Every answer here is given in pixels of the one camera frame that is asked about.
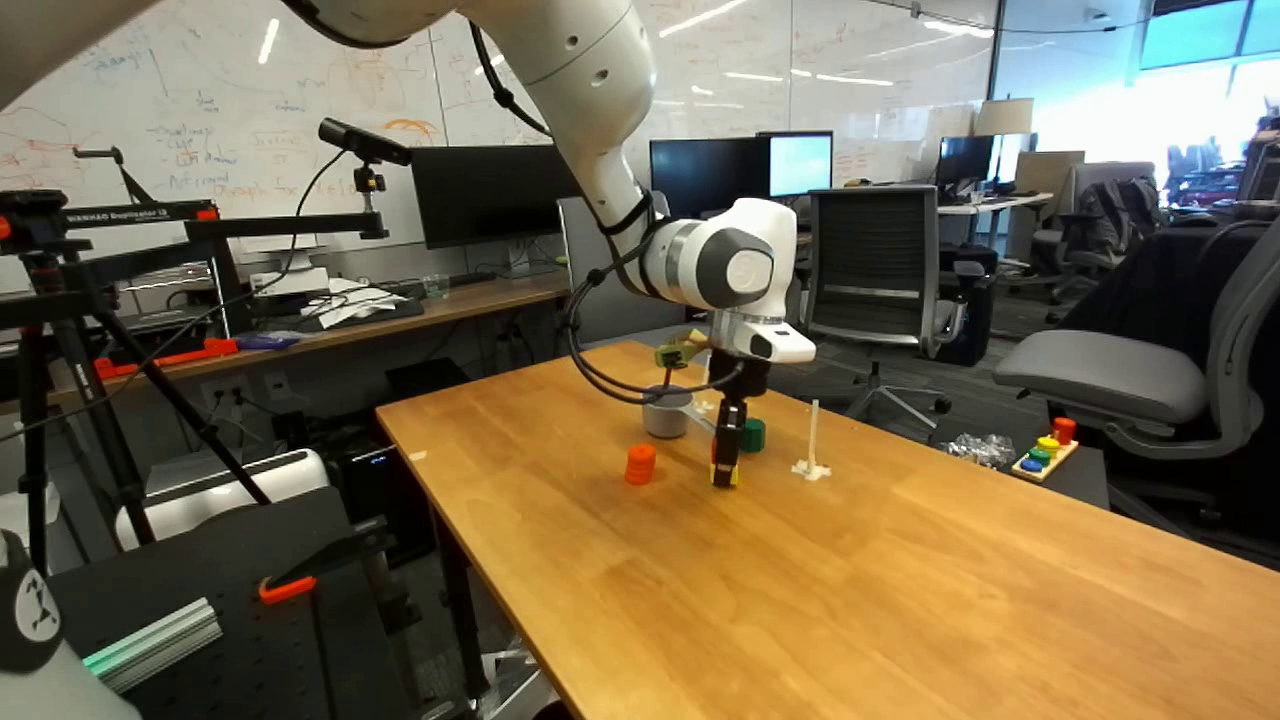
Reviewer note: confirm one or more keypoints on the orange cylinder block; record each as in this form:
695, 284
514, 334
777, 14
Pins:
640, 465

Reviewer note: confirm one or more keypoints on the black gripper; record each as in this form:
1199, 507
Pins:
740, 377

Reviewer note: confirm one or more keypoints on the lit desktop monitor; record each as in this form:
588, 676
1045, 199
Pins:
800, 162

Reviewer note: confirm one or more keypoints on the black camera tripod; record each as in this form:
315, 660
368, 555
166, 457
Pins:
63, 334

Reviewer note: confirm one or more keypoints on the green octagonal block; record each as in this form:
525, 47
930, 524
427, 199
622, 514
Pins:
752, 433

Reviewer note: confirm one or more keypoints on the long wooden workbench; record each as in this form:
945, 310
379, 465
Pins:
427, 310

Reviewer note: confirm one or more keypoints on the white peg stand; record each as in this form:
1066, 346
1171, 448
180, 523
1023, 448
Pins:
809, 465

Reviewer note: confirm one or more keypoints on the gray office chair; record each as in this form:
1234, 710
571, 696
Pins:
1134, 373

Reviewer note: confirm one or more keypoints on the black mesh office chair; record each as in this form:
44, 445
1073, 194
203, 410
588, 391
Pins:
875, 266

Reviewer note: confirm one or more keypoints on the black cap with logo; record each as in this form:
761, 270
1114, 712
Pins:
25, 604

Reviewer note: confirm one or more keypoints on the clear plastic bag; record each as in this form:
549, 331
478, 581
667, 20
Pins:
984, 448

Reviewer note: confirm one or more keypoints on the white paper pile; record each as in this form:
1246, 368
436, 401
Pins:
335, 303

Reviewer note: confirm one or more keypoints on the colourful stacking toy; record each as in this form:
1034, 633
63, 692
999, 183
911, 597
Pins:
1045, 455

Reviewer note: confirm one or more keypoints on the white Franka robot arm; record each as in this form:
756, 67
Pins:
587, 80

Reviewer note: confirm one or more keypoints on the black desktop monitor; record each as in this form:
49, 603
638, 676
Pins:
706, 179
492, 194

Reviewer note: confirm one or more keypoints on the black camera on boom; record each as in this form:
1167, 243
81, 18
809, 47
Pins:
362, 142

